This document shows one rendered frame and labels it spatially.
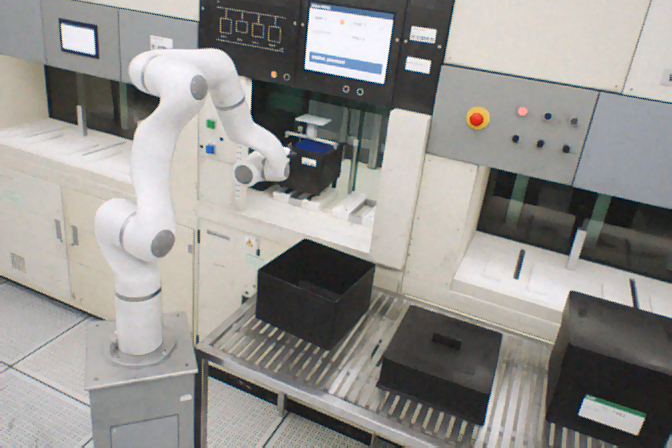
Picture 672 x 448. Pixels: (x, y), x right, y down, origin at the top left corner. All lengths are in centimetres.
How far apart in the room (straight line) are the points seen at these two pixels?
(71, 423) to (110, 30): 156
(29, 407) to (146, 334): 119
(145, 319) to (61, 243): 145
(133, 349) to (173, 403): 19
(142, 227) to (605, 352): 115
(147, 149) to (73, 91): 190
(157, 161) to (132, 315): 42
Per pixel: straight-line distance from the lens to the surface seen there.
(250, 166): 164
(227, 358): 161
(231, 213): 217
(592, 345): 151
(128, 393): 160
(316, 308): 159
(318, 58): 183
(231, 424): 249
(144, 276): 149
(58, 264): 303
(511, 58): 167
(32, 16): 265
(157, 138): 137
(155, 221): 138
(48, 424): 261
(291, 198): 224
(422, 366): 150
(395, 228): 182
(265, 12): 191
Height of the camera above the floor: 179
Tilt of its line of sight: 23 degrees down
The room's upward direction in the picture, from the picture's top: 7 degrees clockwise
